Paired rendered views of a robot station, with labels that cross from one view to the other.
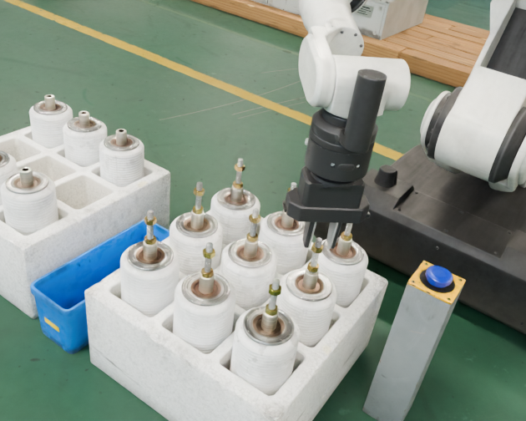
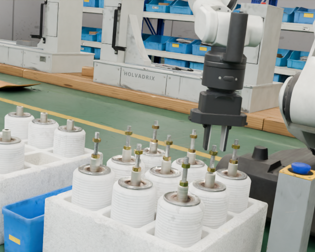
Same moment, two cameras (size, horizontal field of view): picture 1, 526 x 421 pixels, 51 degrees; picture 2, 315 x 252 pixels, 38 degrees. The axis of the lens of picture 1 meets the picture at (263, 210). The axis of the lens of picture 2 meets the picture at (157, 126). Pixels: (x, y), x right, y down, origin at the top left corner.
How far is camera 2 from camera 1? 0.39 m
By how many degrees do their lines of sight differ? 22
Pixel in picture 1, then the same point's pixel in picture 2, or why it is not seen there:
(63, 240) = (26, 182)
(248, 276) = (164, 183)
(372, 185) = (250, 158)
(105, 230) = (55, 185)
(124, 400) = not seen: outside the picture
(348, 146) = (229, 58)
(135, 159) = (79, 138)
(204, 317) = (135, 197)
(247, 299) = not seen: hidden behind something
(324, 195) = (215, 103)
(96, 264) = not seen: hidden behind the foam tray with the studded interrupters
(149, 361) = (91, 245)
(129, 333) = (77, 224)
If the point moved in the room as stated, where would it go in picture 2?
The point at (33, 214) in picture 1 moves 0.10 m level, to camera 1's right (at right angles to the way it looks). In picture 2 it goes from (9, 159) to (46, 164)
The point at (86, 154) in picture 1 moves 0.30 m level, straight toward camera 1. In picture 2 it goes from (43, 141) to (49, 172)
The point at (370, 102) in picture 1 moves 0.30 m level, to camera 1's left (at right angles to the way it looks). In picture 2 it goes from (239, 27) to (86, 12)
